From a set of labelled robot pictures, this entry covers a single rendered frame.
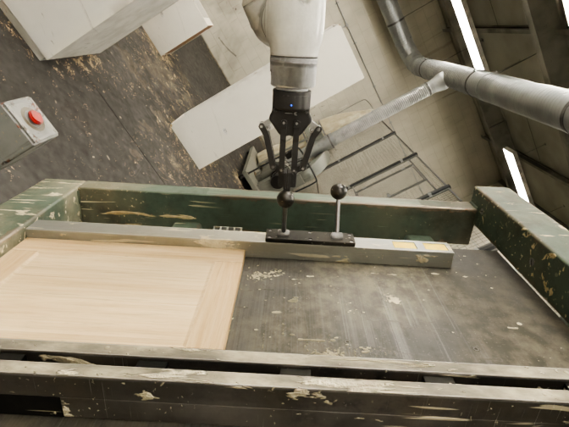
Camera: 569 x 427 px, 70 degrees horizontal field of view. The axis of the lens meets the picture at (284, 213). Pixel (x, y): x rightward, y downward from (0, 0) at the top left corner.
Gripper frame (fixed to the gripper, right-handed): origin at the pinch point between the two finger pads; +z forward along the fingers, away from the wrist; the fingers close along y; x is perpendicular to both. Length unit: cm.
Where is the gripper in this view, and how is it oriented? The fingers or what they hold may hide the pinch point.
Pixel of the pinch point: (286, 186)
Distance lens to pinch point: 87.8
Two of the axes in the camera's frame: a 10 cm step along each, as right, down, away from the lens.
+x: -0.2, 4.0, -9.2
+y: -10.0, -0.5, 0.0
